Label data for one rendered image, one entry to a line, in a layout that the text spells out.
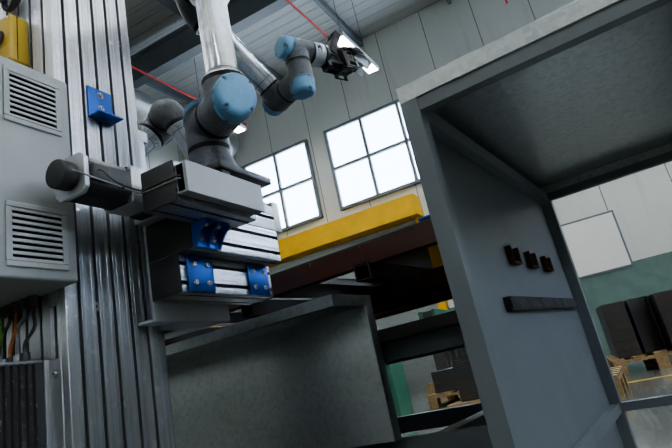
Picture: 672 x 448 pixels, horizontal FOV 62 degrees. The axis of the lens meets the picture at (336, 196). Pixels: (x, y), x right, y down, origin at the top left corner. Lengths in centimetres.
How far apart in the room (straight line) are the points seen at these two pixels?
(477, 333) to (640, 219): 897
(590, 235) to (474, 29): 446
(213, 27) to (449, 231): 84
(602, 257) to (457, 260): 884
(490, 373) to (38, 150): 100
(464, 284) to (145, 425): 75
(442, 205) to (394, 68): 1063
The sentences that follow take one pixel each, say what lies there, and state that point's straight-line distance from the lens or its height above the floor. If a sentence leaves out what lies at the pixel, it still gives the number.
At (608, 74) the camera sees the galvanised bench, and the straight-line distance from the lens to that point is 158.
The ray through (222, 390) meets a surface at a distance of 189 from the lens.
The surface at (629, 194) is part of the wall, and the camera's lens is 1009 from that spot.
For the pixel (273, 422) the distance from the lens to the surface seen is 177.
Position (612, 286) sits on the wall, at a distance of 992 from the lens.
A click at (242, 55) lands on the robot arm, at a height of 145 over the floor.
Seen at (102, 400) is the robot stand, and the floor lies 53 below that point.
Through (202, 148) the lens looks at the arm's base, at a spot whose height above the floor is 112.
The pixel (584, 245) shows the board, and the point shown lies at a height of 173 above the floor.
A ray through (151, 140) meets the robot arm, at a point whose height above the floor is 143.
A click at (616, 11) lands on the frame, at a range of 118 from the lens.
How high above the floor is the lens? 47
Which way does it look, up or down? 18 degrees up
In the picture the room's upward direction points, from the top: 12 degrees counter-clockwise
